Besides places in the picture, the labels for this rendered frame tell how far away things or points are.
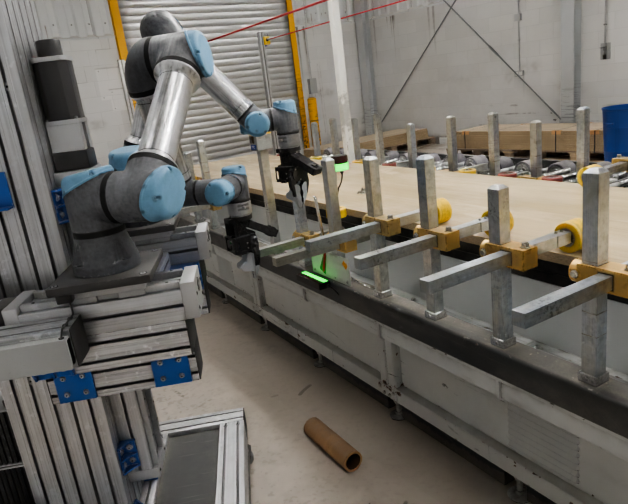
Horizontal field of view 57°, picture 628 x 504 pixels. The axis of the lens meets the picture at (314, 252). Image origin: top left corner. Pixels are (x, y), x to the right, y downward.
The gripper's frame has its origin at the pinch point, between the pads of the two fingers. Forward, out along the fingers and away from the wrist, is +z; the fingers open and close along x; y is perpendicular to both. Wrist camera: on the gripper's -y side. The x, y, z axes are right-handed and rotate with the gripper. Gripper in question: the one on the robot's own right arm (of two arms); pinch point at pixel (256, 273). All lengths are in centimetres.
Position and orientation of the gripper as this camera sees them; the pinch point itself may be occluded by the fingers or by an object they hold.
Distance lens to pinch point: 188.5
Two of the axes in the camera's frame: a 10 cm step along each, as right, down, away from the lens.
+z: 1.2, 9.5, 2.8
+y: -8.5, 2.4, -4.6
